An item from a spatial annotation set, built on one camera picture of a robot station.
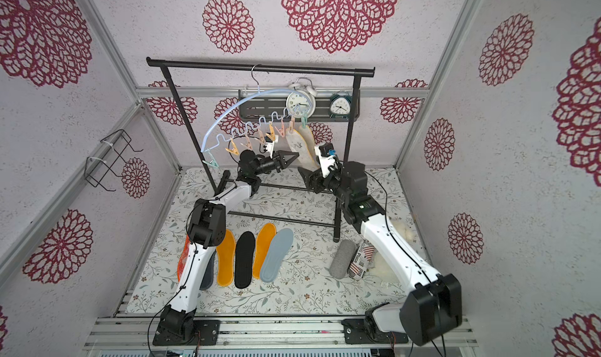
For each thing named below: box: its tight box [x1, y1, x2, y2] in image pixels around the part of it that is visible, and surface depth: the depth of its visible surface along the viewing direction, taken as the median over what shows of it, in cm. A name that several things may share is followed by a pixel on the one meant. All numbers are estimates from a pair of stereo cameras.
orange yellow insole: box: [215, 229, 236, 287], surface depth 89 cm
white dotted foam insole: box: [234, 230, 256, 289], surface depth 90 cm
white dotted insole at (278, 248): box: [259, 227, 294, 283], surface depth 92 cm
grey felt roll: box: [329, 239, 357, 280], surface depth 88 cm
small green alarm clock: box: [329, 90, 353, 120], surface depth 92 cm
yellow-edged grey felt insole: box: [252, 222, 278, 280], surface depth 94 cm
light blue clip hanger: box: [200, 64, 314, 168], surface depth 79 cm
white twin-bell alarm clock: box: [285, 77, 318, 119], surface depth 89 cm
